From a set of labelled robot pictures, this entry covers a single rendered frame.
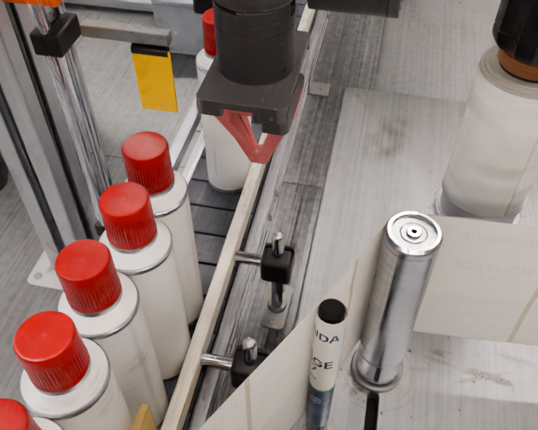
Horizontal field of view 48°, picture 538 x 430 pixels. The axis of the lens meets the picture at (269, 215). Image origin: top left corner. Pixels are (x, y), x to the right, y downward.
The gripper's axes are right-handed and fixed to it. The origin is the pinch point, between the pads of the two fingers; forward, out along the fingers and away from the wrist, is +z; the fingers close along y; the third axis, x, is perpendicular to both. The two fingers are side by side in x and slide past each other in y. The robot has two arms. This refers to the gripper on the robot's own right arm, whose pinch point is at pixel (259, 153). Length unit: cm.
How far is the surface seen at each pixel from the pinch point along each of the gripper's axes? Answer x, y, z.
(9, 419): 5.5, -28.1, -6.9
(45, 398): 6.2, -25.4, -3.1
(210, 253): 5.2, -1.1, 13.8
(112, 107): 28.1, 25.4, 18.9
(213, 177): 7.3, 8.0, 11.9
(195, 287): 3.9, -8.7, 8.7
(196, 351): 2.3, -14.0, 10.3
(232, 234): 2.7, -0.8, 10.4
